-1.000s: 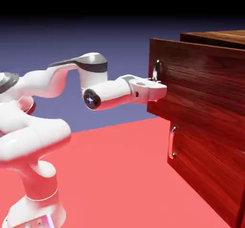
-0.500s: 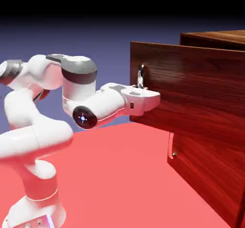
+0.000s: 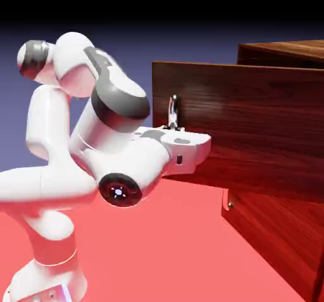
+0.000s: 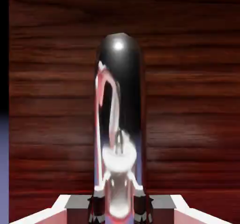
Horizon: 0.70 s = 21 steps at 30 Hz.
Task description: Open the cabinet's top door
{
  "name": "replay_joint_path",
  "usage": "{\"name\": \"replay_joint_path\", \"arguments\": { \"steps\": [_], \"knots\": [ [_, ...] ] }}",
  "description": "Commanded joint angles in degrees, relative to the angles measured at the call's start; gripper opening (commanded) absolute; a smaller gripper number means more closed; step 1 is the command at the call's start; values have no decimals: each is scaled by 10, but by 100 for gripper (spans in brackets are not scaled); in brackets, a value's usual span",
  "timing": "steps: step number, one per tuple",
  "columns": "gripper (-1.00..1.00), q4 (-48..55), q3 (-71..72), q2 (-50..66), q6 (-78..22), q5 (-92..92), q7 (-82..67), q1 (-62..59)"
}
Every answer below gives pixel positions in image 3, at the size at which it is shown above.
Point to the large dark wood door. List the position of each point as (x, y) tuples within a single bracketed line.
[(253, 109)]

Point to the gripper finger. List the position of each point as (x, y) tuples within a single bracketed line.
[(168, 127), (179, 129)]

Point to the small dark wood door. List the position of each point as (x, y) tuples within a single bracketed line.
[(278, 236)]

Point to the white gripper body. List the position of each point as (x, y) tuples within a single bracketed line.
[(200, 142)]

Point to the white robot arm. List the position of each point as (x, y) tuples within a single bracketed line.
[(50, 180)]

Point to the dark wood cabinet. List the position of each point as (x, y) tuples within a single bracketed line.
[(278, 53)]

